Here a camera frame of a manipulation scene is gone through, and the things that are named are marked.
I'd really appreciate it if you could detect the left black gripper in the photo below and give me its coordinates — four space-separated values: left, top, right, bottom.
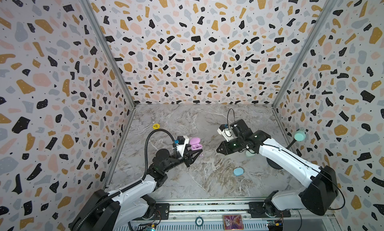
163 144 203 174

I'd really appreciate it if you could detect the pink charging case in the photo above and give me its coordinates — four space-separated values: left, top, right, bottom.
189 137 203 151

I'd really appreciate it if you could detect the mint green charging case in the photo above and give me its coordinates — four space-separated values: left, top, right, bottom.
245 151 256 158

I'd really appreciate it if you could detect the blue charging case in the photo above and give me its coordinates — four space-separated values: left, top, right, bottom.
233 168 244 177

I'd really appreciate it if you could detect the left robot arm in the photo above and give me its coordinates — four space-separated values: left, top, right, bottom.
69 144 203 231

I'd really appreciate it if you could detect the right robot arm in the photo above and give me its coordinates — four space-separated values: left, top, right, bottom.
217 119 341 217

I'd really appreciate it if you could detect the round white badge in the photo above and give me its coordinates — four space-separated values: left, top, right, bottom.
195 217 204 227

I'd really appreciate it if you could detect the pink square tag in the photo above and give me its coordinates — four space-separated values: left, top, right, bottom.
223 215 244 231

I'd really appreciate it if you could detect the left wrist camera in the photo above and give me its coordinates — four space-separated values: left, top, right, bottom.
174 136 190 159

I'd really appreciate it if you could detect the left black corrugated cable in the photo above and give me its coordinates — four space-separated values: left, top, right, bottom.
70 129 176 231

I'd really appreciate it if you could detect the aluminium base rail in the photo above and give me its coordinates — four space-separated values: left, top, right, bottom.
114 198 341 231

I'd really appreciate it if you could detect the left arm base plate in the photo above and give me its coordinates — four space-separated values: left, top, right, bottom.
134 203 170 221

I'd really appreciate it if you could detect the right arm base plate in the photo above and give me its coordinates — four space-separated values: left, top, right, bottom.
248 202 291 218

